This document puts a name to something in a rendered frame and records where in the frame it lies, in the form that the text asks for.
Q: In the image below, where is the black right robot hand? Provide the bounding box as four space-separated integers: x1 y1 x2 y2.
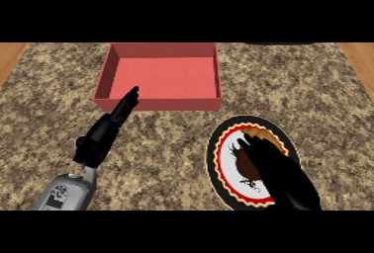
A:
235 131 323 211

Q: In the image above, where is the red cardboard box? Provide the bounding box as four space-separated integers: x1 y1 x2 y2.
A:
90 42 223 113

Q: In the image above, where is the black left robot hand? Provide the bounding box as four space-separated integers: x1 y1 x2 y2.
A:
71 85 141 169

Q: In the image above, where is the black rimmed patterned plate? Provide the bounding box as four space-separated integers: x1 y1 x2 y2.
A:
204 115 303 211

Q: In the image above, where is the brown cupcake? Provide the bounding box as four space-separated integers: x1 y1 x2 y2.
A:
232 127 289 182

